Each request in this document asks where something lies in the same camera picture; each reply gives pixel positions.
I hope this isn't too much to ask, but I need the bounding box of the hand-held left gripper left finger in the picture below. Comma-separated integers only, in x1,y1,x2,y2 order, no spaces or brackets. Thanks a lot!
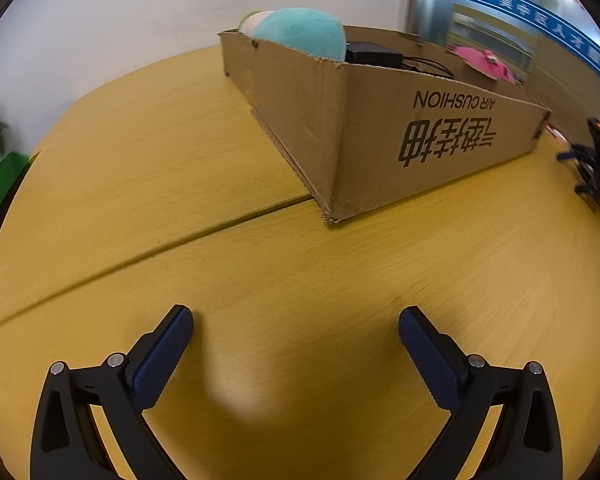
29,304,196,480

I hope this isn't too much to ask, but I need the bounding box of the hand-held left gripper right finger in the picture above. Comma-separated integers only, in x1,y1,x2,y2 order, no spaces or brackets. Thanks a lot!
398,306,565,480

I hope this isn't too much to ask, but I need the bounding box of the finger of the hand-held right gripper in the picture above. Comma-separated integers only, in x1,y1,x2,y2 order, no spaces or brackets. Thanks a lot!
557,144,597,163
574,180,600,203

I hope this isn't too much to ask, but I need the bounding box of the brown cardboard box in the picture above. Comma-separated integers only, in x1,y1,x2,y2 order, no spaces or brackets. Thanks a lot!
218,25,552,225

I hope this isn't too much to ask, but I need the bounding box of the wooden desktop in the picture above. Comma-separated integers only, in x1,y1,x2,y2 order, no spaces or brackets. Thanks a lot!
0,45,600,480

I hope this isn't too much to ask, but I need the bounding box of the yellow shelf unit behind glass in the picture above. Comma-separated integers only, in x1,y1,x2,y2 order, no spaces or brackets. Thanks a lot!
447,4,537,83

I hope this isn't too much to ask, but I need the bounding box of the blue banner strip on glass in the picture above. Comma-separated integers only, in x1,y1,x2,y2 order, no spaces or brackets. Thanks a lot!
425,0,600,93

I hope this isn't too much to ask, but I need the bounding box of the black product box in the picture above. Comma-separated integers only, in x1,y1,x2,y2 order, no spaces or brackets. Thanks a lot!
345,41,405,68

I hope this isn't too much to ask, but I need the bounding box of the teal pink green plush toy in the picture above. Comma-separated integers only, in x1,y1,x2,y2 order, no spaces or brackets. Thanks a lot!
239,7,347,63

